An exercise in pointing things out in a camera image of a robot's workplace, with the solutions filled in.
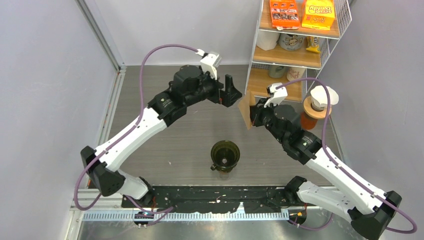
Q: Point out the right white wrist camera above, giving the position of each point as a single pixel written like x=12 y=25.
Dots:
x=277 y=93

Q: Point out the yellow snack packet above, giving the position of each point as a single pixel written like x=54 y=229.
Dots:
x=313 y=44

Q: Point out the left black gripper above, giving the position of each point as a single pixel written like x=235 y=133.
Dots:
x=227 y=97

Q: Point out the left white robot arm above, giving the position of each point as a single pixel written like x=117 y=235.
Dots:
x=190 y=85

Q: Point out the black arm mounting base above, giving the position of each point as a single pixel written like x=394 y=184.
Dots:
x=221 y=199

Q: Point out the brown paper coffee filter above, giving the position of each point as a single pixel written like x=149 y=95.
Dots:
x=247 y=101

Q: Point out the grey printed mug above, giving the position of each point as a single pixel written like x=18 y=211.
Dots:
x=291 y=42

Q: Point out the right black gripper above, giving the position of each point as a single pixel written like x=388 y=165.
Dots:
x=257 y=110

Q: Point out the glass beaker with coffee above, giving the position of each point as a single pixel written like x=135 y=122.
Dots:
x=224 y=176

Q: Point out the white printed cup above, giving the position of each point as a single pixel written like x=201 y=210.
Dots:
x=294 y=73

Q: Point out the grey green cup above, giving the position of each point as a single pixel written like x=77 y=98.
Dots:
x=276 y=71

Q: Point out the yellow scrub daddy box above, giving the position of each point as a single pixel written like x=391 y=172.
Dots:
x=318 y=14

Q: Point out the orange glass carafe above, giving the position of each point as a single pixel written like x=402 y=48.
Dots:
x=307 y=122

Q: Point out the clear glass dripper cone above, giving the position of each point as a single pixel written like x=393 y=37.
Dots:
x=318 y=107

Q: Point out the white wire wooden shelf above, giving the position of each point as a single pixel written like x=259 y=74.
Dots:
x=257 y=76

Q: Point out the orange snack box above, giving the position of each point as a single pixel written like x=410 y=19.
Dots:
x=284 y=14

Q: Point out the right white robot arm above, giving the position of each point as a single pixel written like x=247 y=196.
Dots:
x=363 y=205

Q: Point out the dark green glass dripper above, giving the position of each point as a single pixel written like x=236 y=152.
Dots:
x=225 y=156

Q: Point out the white paper coffee filter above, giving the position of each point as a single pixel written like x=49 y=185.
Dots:
x=324 y=97

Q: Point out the wooden ring dripper holder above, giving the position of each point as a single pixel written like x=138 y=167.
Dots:
x=311 y=112

